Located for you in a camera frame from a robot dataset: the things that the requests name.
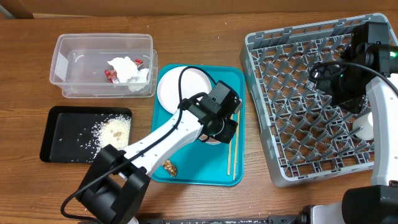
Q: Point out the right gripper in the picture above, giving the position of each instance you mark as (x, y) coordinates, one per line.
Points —
(353, 101)

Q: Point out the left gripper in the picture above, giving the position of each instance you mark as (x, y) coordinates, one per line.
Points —
(229, 132)

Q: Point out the small white cup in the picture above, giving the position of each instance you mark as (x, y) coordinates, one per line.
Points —
(365, 125)

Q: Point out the rice pile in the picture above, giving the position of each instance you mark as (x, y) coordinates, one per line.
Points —
(113, 132)

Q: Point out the white napkin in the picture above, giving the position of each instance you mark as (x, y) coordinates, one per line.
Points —
(139, 83)

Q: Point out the red snack wrapper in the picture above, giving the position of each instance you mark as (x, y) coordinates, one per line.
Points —
(123, 69)

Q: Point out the pink bowl with rice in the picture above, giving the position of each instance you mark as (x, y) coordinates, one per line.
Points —
(213, 142)

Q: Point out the wooden chopstick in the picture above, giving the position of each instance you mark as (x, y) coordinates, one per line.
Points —
(236, 146)
(229, 158)

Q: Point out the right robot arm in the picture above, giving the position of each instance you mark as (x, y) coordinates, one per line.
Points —
(367, 68)

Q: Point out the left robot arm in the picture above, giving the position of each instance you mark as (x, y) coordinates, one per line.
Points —
(116, 182)

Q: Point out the teal serving tray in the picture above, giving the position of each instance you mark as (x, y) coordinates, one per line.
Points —
(202, 163)

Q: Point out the large white plate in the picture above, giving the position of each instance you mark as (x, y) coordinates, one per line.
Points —
(193, 81)

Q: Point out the grey dish rack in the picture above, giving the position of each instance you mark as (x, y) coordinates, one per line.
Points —
(304, 138)

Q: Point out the brown food scrap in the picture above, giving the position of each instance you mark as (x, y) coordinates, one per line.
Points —
(170, 168)

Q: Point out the black tray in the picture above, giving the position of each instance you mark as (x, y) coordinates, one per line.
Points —
(46, 151)

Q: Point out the clear plastic bin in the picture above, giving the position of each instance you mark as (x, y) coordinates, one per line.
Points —
(80, 60)

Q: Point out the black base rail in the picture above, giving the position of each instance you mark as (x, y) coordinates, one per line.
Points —
(272, 219)

